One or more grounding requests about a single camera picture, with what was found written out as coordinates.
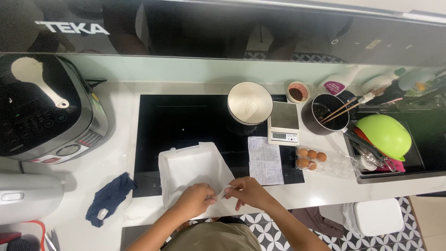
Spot black induction cooktop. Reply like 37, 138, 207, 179
132, 94, 305, 198

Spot white plastic appliance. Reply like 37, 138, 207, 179
0, 173, 65, 226

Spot red framed item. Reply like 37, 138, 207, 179
0, 220, 46, 251

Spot person's left hand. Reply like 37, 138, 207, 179
172, 183, 217, 221

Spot person's khaki shirt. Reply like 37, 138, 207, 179
162, 217, 262, 251

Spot white flour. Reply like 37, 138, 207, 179
231, 85, 270, 121

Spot white bowl with dark rim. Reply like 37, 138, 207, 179
227, 82, 274, 126

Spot small pink bowl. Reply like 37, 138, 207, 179
287, 81, 310, 104

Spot dark blue cloth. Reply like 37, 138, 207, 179
86, 172, 138, 228

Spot black saucepan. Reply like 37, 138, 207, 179
301, 93, 384, 161

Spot green plastic bowl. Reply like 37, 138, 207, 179
355, 114, 412, 162

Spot black sink with dishes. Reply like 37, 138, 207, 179
343, 105, 446, 184

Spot white bottle with purple label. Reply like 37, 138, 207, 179
318, 66, 363, 96

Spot brown cloth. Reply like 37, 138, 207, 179
291, 207, 344, 238

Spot metal scissors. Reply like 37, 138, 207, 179
44, 229, 61, 251

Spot white rice paddle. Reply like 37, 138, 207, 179
11, 57, 70, 109

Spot wooden chopstick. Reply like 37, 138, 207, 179
320, 97, 358, 123
321, 102, 363, 125

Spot clear plastic egg carton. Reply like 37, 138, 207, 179
295, 145, 359, 180

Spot white kitchen scale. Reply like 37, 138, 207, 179
267, 101, 300, 146

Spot black and silver rice cooker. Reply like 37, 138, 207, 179
0, 53, 109, 165

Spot white parchment paper sheet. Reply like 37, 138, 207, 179
158, 142, 236, 210

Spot handwritten paper note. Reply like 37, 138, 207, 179
248, 136, 284, 186

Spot black glass range hood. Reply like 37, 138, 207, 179
0, 0, 446, 67

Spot pastry brush with white bristles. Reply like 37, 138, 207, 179
358, 87, 386, 104

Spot white stool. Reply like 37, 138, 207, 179
354, 198, 405, 237

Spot pink mesh cloth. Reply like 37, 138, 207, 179
376, 158, 407, 173

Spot person's right hand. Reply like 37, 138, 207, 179
224, 176, 276, 212

